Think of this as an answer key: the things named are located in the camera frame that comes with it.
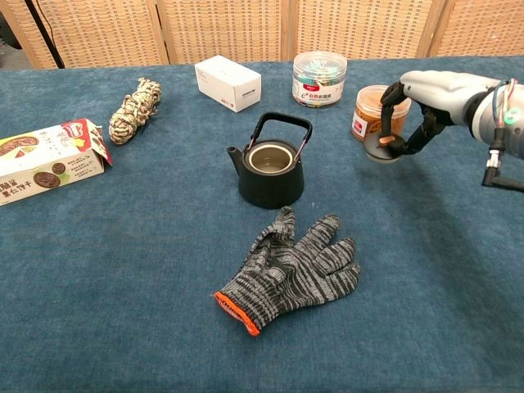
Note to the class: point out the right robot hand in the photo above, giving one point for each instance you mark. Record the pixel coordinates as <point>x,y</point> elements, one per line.
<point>440,92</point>

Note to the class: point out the black kettle lid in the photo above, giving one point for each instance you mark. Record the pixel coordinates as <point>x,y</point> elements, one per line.
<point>378,151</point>

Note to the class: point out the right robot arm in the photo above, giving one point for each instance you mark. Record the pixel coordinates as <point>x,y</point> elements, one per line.
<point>497,123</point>

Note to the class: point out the black kettle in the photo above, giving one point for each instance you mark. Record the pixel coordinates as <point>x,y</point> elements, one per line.
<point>270,186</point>

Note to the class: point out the clear jar of rubber bands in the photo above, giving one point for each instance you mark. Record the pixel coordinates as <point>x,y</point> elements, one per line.
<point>368,114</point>

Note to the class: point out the clear jar of coloured clips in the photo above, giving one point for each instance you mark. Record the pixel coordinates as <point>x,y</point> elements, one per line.
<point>319,82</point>

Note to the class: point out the woven rattan folding screen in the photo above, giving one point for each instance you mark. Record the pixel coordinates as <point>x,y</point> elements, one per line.
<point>245,28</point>

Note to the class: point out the white cardboard box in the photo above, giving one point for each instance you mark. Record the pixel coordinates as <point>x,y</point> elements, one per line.
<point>227,84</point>

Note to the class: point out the grey striped knit work glove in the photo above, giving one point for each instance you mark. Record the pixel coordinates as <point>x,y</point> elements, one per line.
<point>292,272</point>

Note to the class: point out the blue table cloth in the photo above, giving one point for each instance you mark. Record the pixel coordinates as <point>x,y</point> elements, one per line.
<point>123,266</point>

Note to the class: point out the black stand pole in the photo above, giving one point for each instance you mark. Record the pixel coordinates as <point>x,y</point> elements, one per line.
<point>47,34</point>

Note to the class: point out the open biscuit cardboard box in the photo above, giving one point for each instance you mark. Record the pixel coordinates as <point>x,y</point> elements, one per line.
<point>45,161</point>

